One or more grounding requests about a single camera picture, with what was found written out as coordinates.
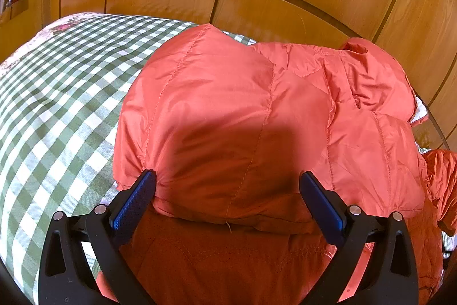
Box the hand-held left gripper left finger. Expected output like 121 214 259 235
37 169 158 305

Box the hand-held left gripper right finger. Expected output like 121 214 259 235
299 171 419 305

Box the orange puffer jacket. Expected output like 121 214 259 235
96 23 457 305

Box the green white checkered bedspread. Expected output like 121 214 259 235
0 13 258 304

